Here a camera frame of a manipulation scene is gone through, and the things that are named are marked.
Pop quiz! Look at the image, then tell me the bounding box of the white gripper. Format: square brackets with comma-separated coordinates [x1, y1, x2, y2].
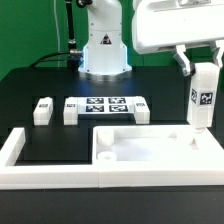
[132, 0, 224, 77]

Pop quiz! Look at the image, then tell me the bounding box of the white desk top tray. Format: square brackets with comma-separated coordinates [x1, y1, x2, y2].
[92, 125, 224, 167]

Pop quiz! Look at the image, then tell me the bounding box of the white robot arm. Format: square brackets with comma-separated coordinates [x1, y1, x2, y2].
[77, 0, 224, 79]

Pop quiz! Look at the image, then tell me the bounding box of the fiducial marker base sheet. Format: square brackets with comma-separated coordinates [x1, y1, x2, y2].
[78, 96, 134, 114]

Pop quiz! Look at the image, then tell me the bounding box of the white U-shaped obstacle fence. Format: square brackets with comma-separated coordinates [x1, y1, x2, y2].
[0, 128, 224, 189]

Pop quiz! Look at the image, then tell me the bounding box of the black camera stand pole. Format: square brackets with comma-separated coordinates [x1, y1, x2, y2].
[65, 0, 77, 70]

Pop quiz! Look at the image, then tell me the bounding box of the black cable bundle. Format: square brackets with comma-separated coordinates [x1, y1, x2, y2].
[29, 50, 83, 69]

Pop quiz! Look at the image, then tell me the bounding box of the white hanging cable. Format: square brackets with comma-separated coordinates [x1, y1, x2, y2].
[53, 0, 62, 68]

